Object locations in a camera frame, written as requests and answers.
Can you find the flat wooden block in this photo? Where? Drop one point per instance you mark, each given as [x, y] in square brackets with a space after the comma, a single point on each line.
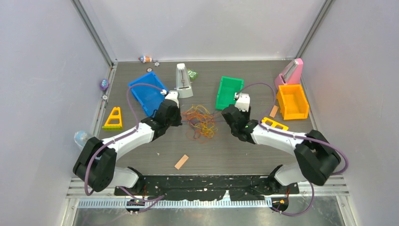
[181, 162]

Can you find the white metronome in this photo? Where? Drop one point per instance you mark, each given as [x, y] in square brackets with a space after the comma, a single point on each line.
[183, 82]

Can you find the yellow triangular plastic frame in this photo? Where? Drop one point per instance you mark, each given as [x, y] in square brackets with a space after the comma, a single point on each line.
[274, 124]

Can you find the pink metronome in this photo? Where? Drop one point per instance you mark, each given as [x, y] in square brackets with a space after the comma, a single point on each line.
[291, 74]

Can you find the orange plastic bin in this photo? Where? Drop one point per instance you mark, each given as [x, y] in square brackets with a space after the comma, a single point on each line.
[293, 102]

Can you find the yellow triangle on green base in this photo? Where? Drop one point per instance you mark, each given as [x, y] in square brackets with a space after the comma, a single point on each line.
[114, 120]

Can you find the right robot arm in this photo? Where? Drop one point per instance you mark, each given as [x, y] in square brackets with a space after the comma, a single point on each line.
[315, 161]

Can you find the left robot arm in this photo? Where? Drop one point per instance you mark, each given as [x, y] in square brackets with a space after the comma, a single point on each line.
[96, 164]

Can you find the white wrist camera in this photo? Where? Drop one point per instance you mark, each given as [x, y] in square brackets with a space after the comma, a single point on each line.
[242, 101]
[173, 95]

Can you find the small wooden block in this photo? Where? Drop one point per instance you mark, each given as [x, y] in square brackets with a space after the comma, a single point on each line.
[274, 111]

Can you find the green plastic bin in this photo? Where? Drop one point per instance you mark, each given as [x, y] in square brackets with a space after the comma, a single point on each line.
[226, 93]

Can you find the purple round toy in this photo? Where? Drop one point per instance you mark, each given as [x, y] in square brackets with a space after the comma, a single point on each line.
[104, 84]

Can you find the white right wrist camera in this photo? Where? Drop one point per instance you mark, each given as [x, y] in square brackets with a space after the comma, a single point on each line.
[242, 101]

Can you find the green monster toy block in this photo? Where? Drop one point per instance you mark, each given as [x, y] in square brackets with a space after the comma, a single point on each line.
[192, 74]

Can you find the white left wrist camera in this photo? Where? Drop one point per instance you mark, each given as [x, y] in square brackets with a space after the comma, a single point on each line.
[173, 95]

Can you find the clear plastic bottle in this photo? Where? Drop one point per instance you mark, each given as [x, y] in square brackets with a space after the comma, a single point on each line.
[81, 137]

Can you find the small clown figurine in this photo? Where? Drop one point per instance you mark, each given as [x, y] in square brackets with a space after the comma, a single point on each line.
[145, 59]

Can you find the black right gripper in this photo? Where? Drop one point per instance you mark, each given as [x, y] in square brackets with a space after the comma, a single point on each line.
[247, 114]

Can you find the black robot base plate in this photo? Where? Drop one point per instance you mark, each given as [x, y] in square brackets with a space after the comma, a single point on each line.
[206, 187]

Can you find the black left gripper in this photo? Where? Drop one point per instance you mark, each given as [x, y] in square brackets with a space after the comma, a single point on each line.
[177, 122]

